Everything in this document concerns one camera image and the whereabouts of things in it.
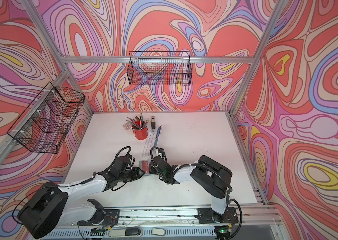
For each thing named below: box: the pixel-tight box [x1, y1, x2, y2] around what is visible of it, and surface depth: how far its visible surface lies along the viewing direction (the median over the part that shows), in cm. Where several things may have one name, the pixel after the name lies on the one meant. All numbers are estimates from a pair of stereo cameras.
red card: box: [141, 160, 150, 174], surface depth 91 cm
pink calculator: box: [123, 122, 133, 132], surface depth 110 cm
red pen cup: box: [132, 120, 149, 141], surface depth 103 cm
